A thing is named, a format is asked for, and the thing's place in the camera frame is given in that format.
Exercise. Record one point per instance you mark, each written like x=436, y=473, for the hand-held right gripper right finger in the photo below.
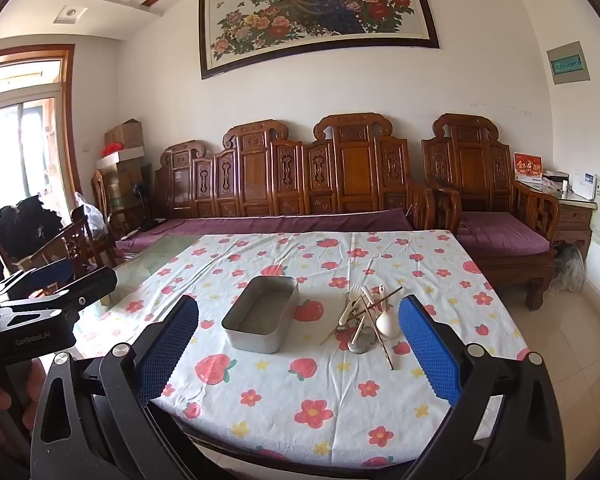
x=427, y=345

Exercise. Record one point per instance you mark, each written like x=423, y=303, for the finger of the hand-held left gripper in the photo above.
x=45, y=272
x=92, y=285

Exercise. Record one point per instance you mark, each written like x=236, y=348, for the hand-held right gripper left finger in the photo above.
x=167, y=345

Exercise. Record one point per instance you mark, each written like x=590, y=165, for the rectangular metal tray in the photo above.
x=260, y=320

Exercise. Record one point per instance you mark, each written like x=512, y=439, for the small wooden chair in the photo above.
x=75, y=245

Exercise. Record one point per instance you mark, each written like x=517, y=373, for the large white plastic spoon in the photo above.
x=386, y=324

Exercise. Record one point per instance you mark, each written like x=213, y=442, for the dark wooden chopstick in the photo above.
x=380, y=337
x=382, y=300

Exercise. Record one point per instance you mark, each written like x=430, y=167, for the pile of black clothes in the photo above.
x=27, y=225

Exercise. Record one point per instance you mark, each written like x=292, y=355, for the glass-topped wooden table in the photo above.
x=145, y=265

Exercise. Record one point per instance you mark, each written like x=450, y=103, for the metal spoon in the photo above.
x=361, y=346

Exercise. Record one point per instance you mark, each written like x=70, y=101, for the small white plastic spoon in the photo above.
x=381, y=296

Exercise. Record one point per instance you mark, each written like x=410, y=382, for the clear plastic bag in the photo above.
x=92, y=217

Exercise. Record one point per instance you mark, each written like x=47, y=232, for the wooden armchair with boxes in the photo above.
x=115, y=200

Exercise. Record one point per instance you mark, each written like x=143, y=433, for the floral strawberry tablecloth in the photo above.
x=290, y=390

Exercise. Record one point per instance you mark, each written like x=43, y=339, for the purple armchair cushion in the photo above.
x=500, y=232

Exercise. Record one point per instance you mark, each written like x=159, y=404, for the brown cardboard box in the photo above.
x=124, y=134

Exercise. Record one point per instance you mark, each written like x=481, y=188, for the white fluffy bundle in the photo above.
x=571, y=267

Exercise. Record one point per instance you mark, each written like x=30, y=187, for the purple sofa cushion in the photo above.
x=280, y=222

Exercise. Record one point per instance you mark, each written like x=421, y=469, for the carved wooden armchair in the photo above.
x=480, y=175

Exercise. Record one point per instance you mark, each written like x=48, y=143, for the wooden side table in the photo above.
x=575, y=215

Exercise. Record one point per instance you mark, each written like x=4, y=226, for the red gift box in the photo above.
x=528, y=166

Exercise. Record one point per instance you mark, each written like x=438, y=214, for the tissue box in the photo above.
x=555, y=181

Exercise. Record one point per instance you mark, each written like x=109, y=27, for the carved wooden sofa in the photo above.
x=290, y=175

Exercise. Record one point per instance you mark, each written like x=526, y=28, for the ceiling vent light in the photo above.
x=70, y=14

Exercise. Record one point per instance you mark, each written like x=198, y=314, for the framed peacock flower painting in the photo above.
x=320, y=10

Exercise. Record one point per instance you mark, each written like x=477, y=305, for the wooden balcony door frame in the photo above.
x=69, y=125

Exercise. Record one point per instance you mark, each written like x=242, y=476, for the grey wall panel box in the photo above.
x=569, y=63

